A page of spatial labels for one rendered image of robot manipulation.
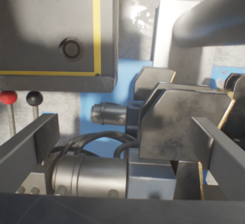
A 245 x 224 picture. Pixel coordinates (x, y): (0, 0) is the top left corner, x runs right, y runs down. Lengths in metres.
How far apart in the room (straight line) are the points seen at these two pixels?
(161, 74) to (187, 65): 0.45
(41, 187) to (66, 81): 0.27
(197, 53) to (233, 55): 0.36
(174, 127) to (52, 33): 0.29
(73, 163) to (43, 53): 0.27
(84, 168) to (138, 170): 0.13
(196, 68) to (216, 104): 0.89
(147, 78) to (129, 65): 0.42
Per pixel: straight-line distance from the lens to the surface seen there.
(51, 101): 1.53
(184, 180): 0.47
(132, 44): 1.34
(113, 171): 0.46
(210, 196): 0.63
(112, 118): 0.87
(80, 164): 0.47
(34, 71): 0.36
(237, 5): 0.59
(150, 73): 0.82
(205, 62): 1.30
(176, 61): 1.23
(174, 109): 0.37
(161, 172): 0.43
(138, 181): 0.42
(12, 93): 0.45
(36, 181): 0.48
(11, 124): 0.48
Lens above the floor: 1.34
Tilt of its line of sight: 74 degrees down
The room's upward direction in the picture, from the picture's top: 174 degrees counter-clockwise
